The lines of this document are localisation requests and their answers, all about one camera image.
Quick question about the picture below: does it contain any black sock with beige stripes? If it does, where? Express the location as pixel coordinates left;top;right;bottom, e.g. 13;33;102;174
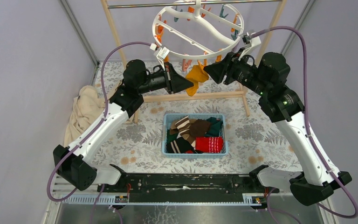
166;137;194;154

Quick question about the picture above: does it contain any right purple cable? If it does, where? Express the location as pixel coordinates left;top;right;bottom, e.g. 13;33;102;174
247;26;358;219

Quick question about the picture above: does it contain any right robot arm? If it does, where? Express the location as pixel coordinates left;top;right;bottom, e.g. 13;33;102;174
204;52;352;206

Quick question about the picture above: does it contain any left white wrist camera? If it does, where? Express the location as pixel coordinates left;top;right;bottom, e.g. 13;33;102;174
150;43;170;70

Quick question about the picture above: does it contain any white round clip hanger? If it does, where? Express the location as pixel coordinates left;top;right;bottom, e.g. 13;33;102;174
152;0;245;60

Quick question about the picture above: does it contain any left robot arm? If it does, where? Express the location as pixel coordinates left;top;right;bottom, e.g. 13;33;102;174
53;59;193;192

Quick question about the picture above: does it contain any tan brown sock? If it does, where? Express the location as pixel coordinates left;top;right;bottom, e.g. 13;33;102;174
169;120;179;135

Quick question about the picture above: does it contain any wooden drying rack frame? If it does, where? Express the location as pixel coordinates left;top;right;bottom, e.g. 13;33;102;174
100;0;288;124

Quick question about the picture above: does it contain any brown striped sock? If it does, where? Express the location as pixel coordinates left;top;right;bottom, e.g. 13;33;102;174
174;116;195;146

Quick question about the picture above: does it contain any mustard yellow sock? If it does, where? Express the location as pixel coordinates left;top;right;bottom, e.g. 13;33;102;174
186;64;209;97

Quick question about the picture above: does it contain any red patterned sock pair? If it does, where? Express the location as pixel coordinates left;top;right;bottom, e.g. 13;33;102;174
195;137;224;154

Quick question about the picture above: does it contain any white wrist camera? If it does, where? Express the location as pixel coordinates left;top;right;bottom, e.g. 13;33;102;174
239;30;261;60
150;43;170;70

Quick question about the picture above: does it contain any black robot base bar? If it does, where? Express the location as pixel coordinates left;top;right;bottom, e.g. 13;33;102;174
97;169;279;203

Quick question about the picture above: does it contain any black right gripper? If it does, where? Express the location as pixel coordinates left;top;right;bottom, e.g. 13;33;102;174
203;47;269;96

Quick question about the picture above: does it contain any purple cable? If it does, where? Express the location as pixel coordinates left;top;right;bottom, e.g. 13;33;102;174
247;26;358;219
47;42;153;203

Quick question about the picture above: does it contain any light blue plastic basket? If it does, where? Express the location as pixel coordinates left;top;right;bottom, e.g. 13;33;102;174
162;113;229;159

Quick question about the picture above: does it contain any dark teal sock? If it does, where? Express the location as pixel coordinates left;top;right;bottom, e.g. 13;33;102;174
204;117;223;137

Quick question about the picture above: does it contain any dark brown sock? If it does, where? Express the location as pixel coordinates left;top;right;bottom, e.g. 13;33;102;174
189;119;211;138

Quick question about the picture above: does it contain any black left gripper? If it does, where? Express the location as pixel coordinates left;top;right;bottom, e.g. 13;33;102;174
136;61;193;94

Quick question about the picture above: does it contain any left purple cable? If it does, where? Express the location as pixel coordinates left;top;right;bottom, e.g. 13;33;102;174
47;42;153;203

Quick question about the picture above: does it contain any dark green sock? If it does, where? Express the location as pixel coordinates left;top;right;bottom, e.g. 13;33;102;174
166;132;178;144

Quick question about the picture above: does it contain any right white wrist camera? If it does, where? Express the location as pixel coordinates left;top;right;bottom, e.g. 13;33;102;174
239;30;261;60

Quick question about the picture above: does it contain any beige crumpled cloth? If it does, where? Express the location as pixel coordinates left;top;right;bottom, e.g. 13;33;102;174
63;85;105;147

